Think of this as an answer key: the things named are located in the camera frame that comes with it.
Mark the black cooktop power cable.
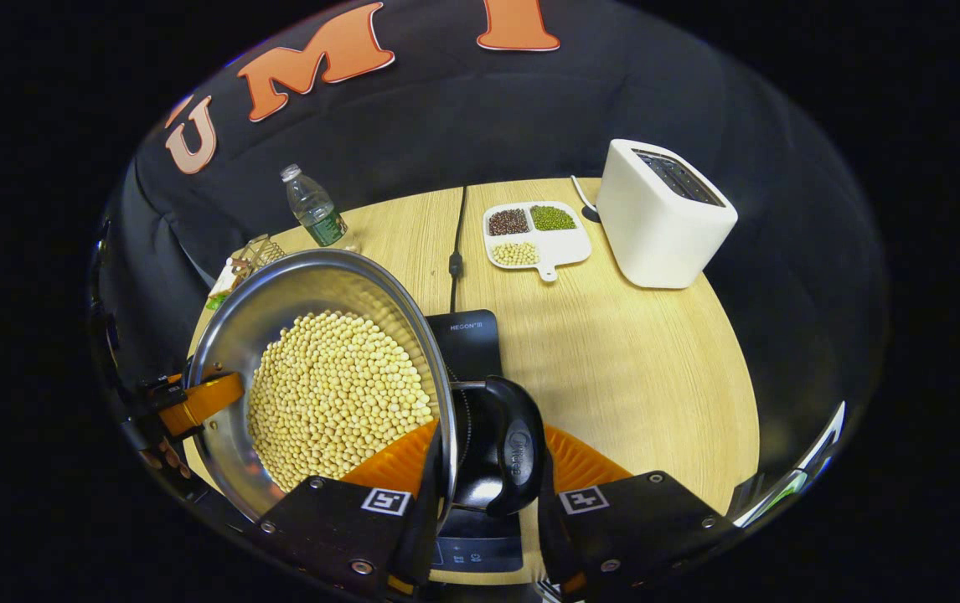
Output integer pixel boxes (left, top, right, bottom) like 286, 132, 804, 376
448, 186, 469, 312

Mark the pile of yellow soybeans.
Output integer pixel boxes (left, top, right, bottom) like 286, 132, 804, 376
247, 310, 435, 492

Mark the white toaster cable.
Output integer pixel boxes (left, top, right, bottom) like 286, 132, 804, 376
570, 174, 602, 223

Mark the stainless steel pot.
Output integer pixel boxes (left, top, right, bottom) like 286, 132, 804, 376
184, 248, 548, 522

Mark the black induction cooktop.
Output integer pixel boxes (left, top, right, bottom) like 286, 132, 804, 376
426, 309, 527, 575

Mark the clear plastic water bottle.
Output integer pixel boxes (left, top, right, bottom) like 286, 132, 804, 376
281, 164, 359, 252

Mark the white divided bean dish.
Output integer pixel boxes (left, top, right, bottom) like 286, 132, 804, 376
483, 200, 593, 282

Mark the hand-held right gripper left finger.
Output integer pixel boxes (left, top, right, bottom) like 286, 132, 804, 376
258, 419, 447, 597

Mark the black backdrop cloth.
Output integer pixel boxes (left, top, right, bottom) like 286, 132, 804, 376
90, 0, 891, 503

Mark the white toaster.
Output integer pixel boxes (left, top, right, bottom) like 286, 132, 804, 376
596, 139, 739, 290

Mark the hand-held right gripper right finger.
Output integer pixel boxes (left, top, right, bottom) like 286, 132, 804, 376
534, 423, 741, 595

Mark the metal wire basket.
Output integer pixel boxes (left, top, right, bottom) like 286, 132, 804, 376
233, 234, 286, 277

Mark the sandwich on plate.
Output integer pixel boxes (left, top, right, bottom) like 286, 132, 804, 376
205, 260, 246, 312

